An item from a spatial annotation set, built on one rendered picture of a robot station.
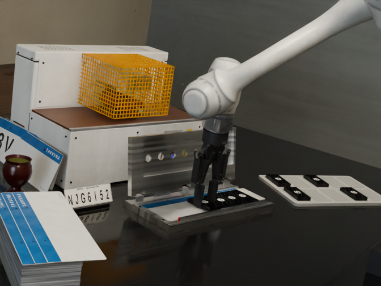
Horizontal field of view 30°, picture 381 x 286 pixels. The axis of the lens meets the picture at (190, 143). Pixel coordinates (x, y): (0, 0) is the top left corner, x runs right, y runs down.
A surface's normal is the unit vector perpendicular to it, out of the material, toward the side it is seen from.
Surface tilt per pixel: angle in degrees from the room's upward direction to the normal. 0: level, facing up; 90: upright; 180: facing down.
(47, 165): 69
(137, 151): 79
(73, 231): 0
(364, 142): 90
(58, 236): 0
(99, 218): 0
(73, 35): 90
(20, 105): 90
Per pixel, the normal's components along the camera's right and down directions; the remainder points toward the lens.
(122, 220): 0.14, -0.95
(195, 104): -0.47, 0.28
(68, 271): 0.40, 0.31
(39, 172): -0.67, -0.29
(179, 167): 0.69, 0.11
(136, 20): 0.83, 0.27
